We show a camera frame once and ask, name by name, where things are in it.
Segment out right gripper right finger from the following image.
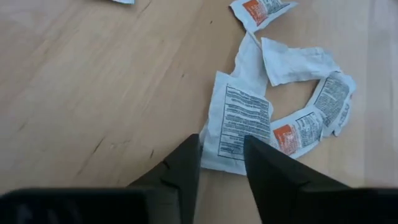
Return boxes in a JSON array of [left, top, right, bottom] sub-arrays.
[[243, 134, 354, 224]]

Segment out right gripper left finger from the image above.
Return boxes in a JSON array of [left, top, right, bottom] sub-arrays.
[[127, 133, 202, 224]]

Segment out white packet black text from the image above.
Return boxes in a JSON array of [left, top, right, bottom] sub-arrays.
[[310, 70, 358, 138], [200, 70, 275, 176]]

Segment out white packet orange print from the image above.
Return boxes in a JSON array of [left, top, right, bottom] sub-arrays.
[[267, 105, 325, 160], [229, 0, 299, 34]]

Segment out plain white packet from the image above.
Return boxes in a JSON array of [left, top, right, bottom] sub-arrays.
[[229, 30, 270, 96], [261, 36, 342, 87]]

